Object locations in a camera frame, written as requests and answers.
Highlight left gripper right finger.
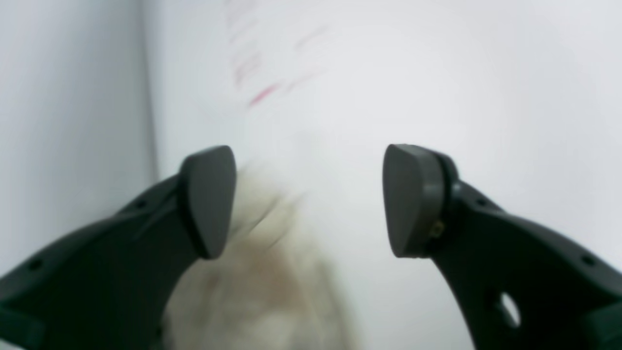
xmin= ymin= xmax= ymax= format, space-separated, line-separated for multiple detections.
xmin=382 ymin=144 xmax=622 ymax=350

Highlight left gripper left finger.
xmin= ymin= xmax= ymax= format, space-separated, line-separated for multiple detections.
xmin=0 ymin=145 xmax=237 ymax=350

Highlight beige T-shirt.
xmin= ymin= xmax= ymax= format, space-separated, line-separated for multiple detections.
xmin=157 ymin=165 xmax=358 ymax=350

